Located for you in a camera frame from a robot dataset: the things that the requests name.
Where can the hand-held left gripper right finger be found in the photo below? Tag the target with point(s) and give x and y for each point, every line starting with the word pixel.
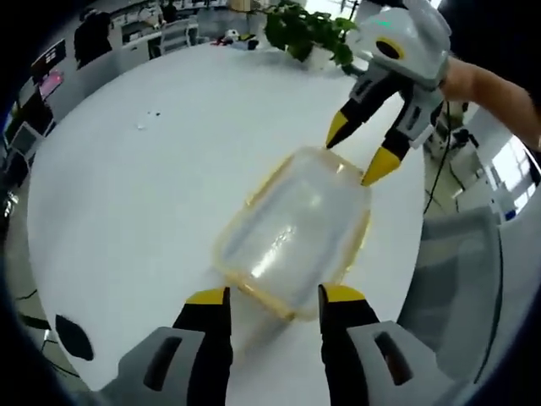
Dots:
pixel 355 338

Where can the black oval table grommet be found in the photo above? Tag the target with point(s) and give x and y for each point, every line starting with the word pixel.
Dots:
pixel 74 337

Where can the white office desk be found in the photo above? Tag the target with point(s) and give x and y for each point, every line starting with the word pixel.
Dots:
pixel 169 38

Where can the computer monitor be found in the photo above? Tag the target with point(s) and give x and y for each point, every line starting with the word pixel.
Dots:
pixel 48 59

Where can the white plant pot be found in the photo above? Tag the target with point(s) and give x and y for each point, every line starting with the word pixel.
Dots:
pixel 320 57

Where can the clear plastic food container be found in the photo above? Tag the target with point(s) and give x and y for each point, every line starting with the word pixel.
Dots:
pixel 293 237

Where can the white toy figure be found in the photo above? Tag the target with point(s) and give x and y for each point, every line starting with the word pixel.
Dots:
pixel 231 36

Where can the green potted plant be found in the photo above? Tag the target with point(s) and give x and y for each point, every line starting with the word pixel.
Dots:
pixel 308 27

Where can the grey office chair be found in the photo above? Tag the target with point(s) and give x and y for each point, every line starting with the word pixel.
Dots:
pixel 460 283

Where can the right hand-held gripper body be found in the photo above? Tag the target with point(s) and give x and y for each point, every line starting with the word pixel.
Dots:
pixel 403 38

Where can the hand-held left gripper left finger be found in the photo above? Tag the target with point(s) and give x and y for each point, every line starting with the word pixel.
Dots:
pixel 186 338

